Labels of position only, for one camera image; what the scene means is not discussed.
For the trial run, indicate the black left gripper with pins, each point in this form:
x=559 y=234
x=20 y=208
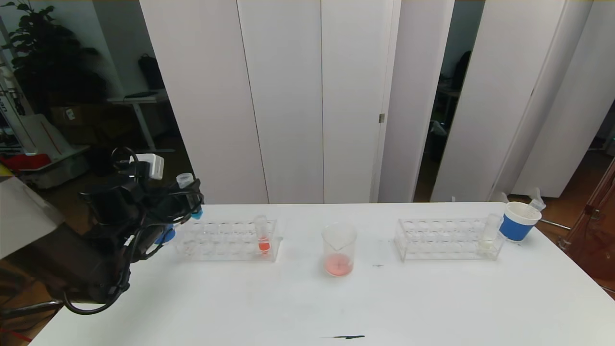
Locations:
x=178 y=202

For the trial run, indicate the test tube with blue liquid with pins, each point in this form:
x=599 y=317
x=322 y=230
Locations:
x=187 y=182

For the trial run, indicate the graduated clear plastic test tube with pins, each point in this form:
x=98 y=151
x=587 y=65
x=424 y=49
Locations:
x=538 y=204

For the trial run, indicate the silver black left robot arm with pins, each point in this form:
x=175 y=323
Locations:
x=72 y=250

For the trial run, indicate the clear plastic test tube rack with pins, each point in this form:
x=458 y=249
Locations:
x=447 y=240
x=230 y=241

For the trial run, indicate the test tube with red liquid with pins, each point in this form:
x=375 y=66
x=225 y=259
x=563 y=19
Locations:
x=264 y=246

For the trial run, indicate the clear glass beaker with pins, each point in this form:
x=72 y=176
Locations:
x=338 y=265

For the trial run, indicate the test tube with pale liquid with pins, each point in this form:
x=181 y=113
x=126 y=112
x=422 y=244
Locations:
x=485 y=244

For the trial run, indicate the blue white paper cup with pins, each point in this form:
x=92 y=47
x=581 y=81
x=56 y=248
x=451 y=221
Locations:
x=515 y=229
x=166 y=236

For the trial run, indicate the white office desk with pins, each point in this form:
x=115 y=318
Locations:
x=139 y=100

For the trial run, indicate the brown cardboard box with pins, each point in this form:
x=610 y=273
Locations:
x=86 y=117

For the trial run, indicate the black backpack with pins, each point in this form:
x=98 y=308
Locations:
x=150 y=71

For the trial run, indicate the white machine housing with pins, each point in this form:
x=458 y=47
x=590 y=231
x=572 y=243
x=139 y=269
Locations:
x=53 y=168

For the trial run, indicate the dark green potted plant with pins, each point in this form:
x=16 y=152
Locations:
x=48 y=62

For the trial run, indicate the white printed column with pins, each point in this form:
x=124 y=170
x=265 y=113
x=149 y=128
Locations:
x=12 y=96

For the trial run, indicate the grey metal floor leg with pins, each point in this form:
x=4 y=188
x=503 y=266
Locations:
x=19 y=310

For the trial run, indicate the metal light stand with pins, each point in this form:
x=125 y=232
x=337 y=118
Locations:
x=588 y=210

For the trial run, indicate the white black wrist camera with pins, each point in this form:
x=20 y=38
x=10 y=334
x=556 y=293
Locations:
x=151 y=166

